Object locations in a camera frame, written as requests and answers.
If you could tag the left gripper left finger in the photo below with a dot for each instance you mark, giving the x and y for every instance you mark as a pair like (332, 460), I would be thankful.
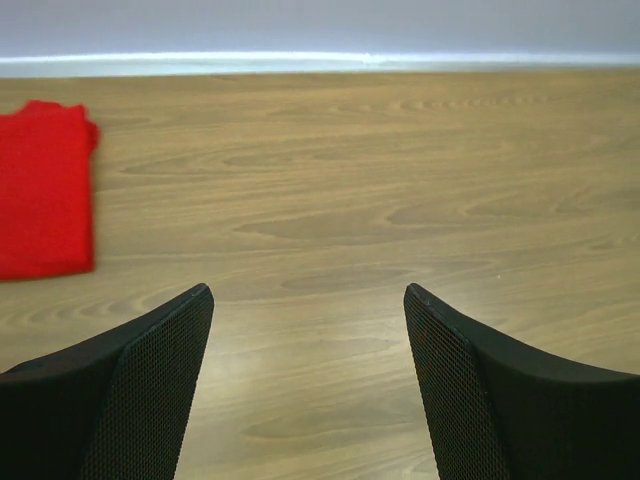
(115, 406)

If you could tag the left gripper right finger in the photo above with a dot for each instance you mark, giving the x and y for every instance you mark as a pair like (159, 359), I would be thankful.
(497, 408)

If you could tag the red t shirt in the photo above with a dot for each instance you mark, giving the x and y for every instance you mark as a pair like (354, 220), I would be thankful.
(47, 225)

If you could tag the aluminium frame rail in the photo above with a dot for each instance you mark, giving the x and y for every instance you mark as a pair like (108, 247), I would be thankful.
(205, 63)

